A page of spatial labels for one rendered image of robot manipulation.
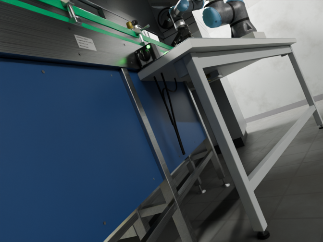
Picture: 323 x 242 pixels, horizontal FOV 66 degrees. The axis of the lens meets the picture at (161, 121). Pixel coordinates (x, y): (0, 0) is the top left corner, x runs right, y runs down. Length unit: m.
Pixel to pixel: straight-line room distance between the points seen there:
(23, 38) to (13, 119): 0.18
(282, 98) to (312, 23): 1.04
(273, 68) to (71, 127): 3.63
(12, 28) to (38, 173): 0.30
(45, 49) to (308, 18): 3.60
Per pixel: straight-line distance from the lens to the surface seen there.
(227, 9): 1.55
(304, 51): 3.93
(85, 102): 0.69
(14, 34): 0.61
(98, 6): 1.72
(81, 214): 0.57
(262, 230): 1.02
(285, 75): 4.00
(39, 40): 0.65
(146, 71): 0.99
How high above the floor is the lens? 0.52
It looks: 1 degrees up
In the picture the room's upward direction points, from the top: 22 degrees counter-clockwise
